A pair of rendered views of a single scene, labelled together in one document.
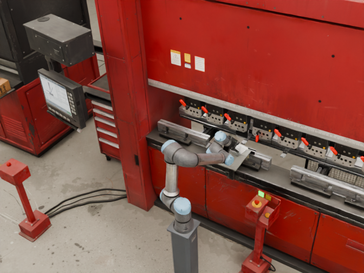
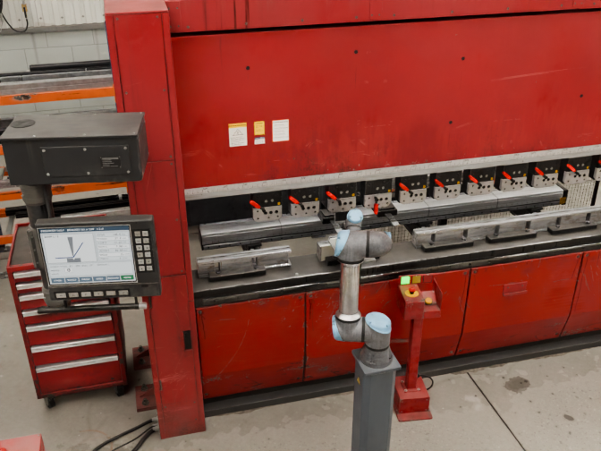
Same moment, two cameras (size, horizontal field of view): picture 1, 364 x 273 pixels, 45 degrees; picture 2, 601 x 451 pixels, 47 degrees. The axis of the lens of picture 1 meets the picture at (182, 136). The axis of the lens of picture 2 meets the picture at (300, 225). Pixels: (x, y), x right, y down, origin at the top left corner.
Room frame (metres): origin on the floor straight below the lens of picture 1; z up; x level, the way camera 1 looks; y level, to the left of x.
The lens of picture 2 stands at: (0.69, 2.18, 2.89)
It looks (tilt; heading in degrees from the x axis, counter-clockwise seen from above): 29 degrees down; 311
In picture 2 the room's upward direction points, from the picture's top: straight up
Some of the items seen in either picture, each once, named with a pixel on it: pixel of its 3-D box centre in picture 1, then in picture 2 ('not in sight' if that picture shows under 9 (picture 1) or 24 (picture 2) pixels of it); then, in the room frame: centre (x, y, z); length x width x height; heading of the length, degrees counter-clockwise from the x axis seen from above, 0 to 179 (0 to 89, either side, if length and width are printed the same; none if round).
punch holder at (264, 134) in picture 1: (264, 126); (376, 190); (2.59, -0.61, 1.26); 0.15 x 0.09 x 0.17; 56
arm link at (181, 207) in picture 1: (182, 208); (376, 329); (2.11, 0.03, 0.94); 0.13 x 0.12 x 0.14; 36
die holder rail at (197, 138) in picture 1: (183, 132); (244, 261); (3.01, -0.01, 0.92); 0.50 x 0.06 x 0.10; 56
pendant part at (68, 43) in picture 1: (67, 78); (89, 222); (2.99, 0.86, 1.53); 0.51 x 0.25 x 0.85; 46
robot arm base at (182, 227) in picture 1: (183, 220); (376, 349); (2.11, 0.02, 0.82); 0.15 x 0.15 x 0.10
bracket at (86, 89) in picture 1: (91, 100); not in sight; (3.20, 0.76, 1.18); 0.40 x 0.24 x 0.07; 56
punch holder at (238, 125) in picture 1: (239, 118); (340, 194); (2.71, -0.45, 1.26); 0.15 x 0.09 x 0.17; 56
